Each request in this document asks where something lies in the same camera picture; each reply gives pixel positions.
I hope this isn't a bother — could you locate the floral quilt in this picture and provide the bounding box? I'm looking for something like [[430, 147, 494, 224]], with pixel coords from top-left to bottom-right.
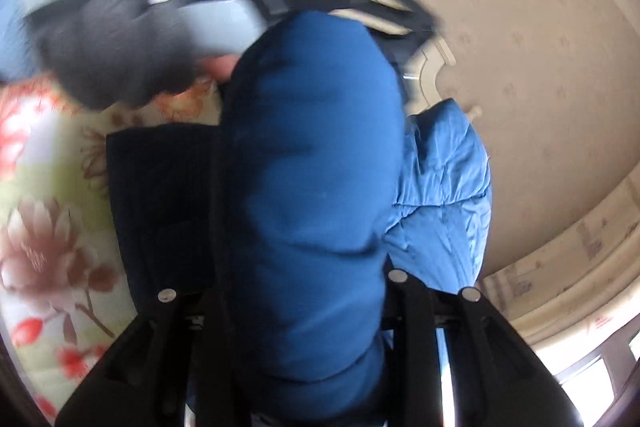
[[0, 57, 237, 424]]

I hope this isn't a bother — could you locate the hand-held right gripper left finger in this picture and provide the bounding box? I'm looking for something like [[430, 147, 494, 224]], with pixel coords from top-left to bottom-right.
[[54, 288, 237, 427]]

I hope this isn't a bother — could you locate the cream ceiling lamp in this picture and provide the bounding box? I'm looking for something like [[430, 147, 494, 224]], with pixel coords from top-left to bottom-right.
[[402, 34, 484, 120]]

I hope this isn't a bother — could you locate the blue padded jacket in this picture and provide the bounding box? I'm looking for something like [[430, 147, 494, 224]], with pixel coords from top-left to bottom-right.
[[105, 12, 494, 427]]

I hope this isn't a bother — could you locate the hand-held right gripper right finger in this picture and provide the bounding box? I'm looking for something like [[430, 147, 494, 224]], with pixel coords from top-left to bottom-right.
[[382, 257, 587, 427]]

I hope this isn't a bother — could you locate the window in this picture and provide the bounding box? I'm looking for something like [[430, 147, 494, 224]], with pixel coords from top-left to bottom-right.
[[550, 337, 640, 409]]

